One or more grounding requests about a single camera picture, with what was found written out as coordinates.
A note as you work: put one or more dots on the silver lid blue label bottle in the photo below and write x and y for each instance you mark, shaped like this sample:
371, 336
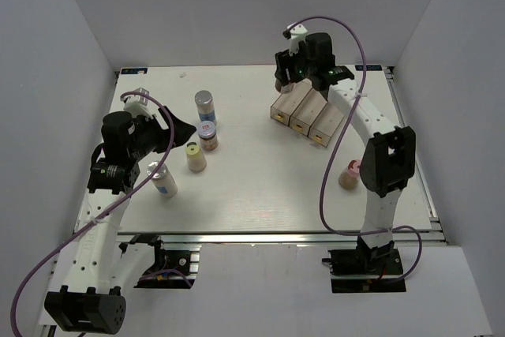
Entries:
205, 106

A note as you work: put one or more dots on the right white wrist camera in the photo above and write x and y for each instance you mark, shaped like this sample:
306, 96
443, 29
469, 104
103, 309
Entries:
295, 34

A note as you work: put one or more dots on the right clear organizer bin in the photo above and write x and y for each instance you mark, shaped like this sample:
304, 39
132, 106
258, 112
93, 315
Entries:
325, 125

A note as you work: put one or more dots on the dark brown sauce jar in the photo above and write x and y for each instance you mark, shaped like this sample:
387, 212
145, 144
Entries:
278, 86

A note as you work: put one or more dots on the yellow lid spice bottle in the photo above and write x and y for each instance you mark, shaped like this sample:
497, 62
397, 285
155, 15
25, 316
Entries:
195, 157

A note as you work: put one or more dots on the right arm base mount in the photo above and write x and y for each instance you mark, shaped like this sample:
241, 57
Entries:
364, 270

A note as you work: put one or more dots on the blue table sticker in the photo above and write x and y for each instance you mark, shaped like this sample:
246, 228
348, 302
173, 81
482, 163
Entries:
368, 68
134, 71

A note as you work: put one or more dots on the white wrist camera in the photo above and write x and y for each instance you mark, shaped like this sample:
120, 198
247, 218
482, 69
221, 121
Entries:
138, 102
295, 34

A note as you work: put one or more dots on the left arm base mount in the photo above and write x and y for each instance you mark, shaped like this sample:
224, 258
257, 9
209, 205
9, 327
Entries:
169, 262

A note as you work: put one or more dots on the middle clear organizer bin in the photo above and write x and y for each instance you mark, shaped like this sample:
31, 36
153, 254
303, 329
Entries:
307, 112

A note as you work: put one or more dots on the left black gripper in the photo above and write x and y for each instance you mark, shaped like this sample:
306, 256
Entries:
141, 121

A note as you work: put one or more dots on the left blue table sticker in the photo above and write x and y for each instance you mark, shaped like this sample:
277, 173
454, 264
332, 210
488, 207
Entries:
134, 71

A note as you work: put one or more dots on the orange label sauce jar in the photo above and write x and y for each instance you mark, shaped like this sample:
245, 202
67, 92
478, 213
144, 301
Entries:
208, 136

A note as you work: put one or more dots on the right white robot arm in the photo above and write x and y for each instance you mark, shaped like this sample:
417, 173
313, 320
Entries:
388, 162

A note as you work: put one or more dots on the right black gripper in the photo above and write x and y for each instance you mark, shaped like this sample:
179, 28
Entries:
284, 61

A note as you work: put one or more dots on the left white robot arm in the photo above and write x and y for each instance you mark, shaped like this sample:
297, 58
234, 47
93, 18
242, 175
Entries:
92, 296

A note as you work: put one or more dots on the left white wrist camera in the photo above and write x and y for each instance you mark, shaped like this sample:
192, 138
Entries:
138, 102

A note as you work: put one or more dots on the silver lid white bottle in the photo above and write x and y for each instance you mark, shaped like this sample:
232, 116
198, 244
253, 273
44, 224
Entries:
162, 179

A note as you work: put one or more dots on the pink lid spice bottle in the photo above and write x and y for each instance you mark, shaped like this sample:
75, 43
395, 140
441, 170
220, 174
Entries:
350, 176

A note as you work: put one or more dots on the right blue table sticker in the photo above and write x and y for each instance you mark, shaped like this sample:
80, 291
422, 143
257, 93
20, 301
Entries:
368, 68

